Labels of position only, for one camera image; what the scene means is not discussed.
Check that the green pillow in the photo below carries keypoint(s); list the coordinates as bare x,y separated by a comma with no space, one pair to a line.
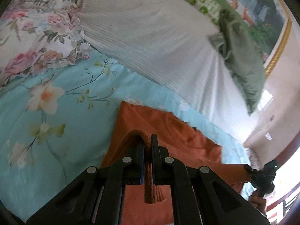
241,57

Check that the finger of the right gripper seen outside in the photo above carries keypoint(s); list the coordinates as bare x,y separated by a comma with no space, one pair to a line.
249,169

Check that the white striped quilt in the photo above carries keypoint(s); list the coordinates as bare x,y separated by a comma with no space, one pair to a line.
167,41

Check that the orange knit sweater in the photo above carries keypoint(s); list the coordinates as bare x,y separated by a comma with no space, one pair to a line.
146,204

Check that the light blue floral bedsheet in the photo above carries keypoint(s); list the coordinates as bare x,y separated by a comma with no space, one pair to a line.
55,125

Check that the framed landscape painting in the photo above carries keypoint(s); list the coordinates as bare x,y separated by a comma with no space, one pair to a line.
268,23

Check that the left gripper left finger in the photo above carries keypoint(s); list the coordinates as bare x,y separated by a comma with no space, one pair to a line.
133,148

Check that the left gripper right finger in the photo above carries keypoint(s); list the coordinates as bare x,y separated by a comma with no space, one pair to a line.
163,165

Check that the pink floral pillow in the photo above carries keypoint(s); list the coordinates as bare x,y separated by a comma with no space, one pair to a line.
37,38

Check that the person's right hand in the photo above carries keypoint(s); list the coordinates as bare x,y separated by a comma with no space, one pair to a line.
258,202

